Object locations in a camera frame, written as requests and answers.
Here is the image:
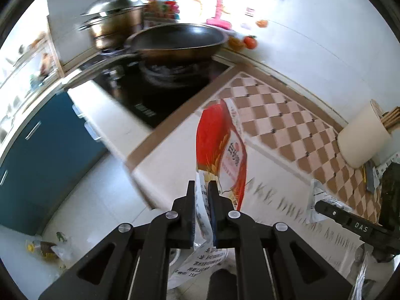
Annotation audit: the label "white plastic wrapper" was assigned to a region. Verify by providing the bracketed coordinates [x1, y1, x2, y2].
[306, 179, 353, 224]

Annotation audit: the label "red white food bag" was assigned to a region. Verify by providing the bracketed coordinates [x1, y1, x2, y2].
[167, 99, 247, 290]

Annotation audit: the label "blue kitchen cabinets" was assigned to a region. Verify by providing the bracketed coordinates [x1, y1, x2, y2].
[1, 93, 107, 236]

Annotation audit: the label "person's black trouser legs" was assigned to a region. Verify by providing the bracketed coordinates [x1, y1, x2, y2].
[206, 269, 238, 300]

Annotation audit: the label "clear plastic bag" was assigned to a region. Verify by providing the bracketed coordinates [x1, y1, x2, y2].
[51, 244, 75, 264]

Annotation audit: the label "white chopstick holder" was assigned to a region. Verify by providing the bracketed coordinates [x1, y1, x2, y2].
[337, 99, 391, 169]

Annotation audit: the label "checkered printed tablecloth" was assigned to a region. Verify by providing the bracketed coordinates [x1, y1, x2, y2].
[127, 66, 380, 276]

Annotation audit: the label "yellow cap oil bottle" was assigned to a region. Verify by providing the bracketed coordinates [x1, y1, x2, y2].
[26, 240, 58, 260]

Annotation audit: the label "wooden chopsticks bundle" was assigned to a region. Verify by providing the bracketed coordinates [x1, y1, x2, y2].
[380, 106, 400, 132]

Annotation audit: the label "black gas stove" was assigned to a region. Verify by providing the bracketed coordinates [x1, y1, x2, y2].
[79, 54, 229, 128]

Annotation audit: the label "orange tomato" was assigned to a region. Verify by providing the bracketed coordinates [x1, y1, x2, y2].
[243, 35, 258, 50]

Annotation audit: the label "black wok pan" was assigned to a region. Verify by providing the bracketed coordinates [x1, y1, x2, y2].
[62, 23, 229, 91]

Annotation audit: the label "steel pot with lid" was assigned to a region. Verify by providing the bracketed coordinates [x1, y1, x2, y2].
[79, 0, 145, 51]

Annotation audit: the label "pink plastic toy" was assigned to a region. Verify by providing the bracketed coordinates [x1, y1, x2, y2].
[206, 0, 232, 30]

